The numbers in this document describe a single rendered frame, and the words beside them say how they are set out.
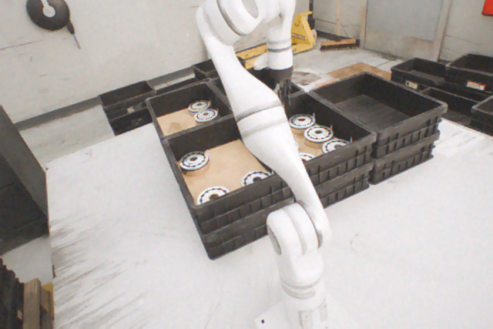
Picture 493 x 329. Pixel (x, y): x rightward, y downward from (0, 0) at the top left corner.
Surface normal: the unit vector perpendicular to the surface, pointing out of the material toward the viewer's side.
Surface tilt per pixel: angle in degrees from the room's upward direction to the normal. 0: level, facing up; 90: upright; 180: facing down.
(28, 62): 90
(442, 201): 0
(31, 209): 90
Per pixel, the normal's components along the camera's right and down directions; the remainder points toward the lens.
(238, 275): -0.13, -0.81
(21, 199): 0.51, 0.43
